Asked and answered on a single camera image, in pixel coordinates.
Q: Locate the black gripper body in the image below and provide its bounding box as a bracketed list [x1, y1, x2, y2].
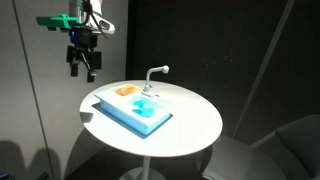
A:
[65, 28, 103, 72]

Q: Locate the light blue toy sink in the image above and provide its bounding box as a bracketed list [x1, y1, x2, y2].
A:
[91, 83, 174, 140]

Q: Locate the yellow dish rack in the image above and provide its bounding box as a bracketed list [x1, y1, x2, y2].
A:
[110, 84, 143, 99]

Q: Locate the small blue cup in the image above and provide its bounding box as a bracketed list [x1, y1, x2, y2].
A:
[132, 98, 147, 106]

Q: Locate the grey toy faucet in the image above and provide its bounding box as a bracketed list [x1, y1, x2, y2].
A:
[141, 65, 170, 98]

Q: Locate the blue plate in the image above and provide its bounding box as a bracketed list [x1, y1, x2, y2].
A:
[138, 106, 156, 120]

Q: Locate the grey diagonal pole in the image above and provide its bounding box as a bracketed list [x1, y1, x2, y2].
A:
[232, 0, 296, 139]

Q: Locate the grey armchair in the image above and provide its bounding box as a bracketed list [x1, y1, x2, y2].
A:
[201, 114, 320, 180]

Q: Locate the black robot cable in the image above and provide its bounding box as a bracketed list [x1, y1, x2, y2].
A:
[82, 0, 110, 40]

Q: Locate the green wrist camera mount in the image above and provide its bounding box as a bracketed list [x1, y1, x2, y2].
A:
[35, 13, 82, 33]

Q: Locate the black handle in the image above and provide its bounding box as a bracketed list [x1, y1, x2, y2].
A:
[35, 171, 51, 180]

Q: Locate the round white pedestal table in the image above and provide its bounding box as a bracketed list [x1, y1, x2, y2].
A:
[79, 79, 224, 180]

